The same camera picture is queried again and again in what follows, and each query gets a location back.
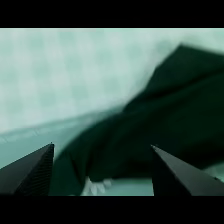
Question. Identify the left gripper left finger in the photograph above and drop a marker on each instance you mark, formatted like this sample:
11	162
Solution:
31	173

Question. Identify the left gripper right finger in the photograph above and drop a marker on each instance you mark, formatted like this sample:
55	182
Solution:
176	178

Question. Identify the green T-shirt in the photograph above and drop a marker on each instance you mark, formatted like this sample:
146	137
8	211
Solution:
160	116

